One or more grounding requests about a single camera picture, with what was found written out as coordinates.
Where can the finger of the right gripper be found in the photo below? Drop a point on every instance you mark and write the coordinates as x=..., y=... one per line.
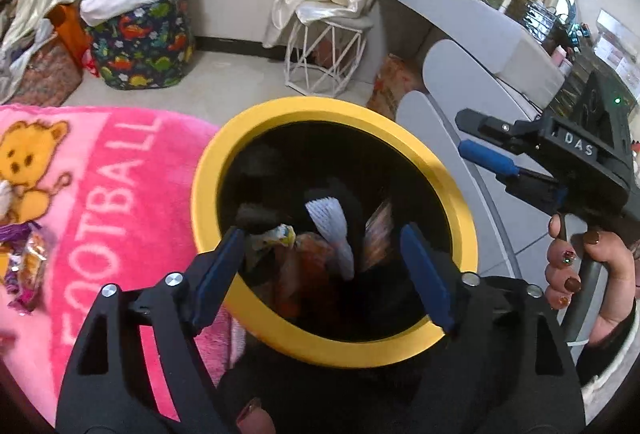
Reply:
x=518, y=137
x=537, y=190

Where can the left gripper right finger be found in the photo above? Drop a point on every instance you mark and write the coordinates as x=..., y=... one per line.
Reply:
x=432, y=273

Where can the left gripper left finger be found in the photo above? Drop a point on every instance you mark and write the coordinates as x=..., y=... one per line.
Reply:
x=221, y=267

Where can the purple snack wrapper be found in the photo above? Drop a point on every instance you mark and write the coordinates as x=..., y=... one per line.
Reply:
x=13, y=239

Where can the right hand painted nails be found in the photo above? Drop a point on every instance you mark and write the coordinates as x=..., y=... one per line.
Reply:
x=602, y=246

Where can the white dresser desk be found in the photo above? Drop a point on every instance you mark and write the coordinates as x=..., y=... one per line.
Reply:
x=477, y=58

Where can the colourful wrappers in bin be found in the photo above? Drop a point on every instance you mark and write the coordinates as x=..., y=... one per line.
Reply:
x=298, y=264

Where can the white foam net in bin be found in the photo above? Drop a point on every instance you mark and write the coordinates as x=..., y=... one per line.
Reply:
x=330, y=221

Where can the orange patterned paper bag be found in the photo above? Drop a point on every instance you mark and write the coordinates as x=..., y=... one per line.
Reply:
x=396, y=78

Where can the pink bear football blanket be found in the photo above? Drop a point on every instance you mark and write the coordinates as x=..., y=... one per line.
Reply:
x=119, y=182

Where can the orange snack packet on blanket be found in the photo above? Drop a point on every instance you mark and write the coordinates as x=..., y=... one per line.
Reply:
x=34, y=261

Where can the dinosaur print storage bag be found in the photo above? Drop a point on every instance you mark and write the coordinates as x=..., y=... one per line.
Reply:
x=149, y=47

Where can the floral patterned basket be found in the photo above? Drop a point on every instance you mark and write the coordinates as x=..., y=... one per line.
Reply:
x=50, y=76

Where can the orange cloth bag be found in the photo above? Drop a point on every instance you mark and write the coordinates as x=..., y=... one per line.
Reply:
x=68, y=25

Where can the white wire frame stool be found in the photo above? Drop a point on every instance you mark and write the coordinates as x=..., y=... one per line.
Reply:
x=322, y=56

